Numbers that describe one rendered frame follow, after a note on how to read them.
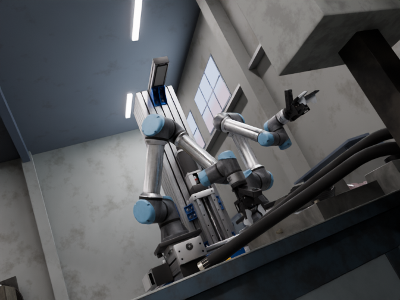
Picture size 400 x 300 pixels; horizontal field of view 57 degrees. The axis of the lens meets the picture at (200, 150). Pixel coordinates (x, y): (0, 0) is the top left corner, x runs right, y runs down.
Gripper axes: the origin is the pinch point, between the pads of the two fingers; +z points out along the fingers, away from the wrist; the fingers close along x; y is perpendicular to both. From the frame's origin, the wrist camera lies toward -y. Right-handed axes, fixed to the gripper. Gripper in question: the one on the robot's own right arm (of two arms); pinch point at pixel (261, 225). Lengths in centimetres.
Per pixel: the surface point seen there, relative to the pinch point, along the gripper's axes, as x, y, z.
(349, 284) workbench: 19, -59, 26
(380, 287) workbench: 12, -59, 30
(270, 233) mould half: 8.1, -18.0, 5.7
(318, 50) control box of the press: 26, -92, -16
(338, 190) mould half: -13.3, -35.8, 2.3
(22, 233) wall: 136, 967, -313
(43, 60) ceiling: 2, 537, -540
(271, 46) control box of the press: 32, -88, -22
